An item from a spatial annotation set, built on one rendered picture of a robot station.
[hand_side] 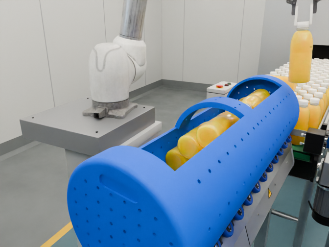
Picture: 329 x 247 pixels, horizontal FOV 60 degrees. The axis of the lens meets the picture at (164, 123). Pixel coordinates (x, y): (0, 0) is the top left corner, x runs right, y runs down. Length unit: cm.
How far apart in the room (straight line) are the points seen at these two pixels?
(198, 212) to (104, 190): 16
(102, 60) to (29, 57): 259
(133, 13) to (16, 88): 249
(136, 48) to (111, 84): 24
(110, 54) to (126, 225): 75
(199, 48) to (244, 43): 88
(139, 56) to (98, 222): 87
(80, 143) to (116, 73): 30
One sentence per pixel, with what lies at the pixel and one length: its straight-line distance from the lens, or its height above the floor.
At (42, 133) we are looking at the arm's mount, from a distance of 116.
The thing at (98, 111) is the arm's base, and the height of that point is 111.
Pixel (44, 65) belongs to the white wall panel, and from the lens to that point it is 381.
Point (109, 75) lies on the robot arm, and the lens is 112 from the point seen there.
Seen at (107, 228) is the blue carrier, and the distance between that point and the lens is 56.
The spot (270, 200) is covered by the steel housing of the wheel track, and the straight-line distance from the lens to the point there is 109.
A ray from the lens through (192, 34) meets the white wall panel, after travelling 593.
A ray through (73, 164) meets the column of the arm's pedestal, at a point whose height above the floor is 86.
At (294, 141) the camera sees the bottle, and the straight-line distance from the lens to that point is 143.
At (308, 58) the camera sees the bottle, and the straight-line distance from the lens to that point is 110.
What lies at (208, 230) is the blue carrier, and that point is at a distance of 52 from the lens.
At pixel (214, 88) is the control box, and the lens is 151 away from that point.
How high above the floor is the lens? 145
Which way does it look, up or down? 21 degrees down
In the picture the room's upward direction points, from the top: straight up
